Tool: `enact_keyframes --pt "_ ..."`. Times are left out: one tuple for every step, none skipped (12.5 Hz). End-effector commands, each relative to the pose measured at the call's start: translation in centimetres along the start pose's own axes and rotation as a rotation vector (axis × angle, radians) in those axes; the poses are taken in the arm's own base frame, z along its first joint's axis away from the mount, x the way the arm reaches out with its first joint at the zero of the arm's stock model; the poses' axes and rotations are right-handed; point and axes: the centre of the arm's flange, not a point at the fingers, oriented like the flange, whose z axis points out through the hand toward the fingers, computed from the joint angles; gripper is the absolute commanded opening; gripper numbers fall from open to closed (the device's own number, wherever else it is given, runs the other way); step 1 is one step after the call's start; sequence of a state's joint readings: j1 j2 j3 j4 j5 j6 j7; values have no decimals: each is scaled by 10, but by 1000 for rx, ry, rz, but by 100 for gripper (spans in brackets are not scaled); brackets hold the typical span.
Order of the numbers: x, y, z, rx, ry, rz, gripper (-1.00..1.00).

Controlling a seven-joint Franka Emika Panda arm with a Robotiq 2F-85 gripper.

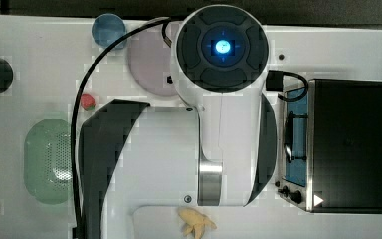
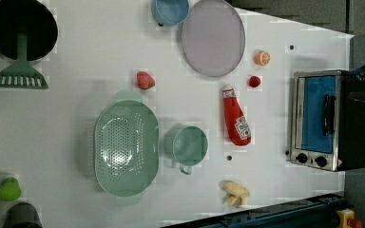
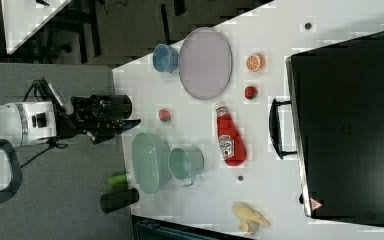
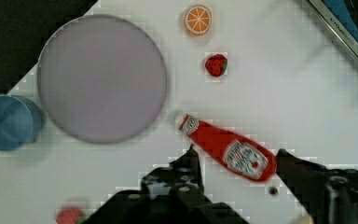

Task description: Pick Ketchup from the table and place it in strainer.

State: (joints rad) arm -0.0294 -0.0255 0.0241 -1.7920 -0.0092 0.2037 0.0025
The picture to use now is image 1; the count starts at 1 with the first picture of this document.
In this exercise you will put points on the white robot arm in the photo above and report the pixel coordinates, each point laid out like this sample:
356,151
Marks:
217,148

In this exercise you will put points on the green perforated strainer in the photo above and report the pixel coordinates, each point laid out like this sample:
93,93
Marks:
47,161

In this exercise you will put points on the pink round plate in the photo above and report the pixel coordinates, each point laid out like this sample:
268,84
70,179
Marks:
149,62

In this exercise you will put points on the yellow plush banana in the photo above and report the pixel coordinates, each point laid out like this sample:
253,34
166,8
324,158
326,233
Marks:
195,222

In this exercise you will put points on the red plush strawberry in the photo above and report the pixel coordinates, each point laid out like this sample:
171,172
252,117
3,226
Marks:
87,102

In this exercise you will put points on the blue cup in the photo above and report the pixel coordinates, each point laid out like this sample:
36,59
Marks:
107,28

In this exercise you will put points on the black toaster oven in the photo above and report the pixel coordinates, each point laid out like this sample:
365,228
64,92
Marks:
331,147

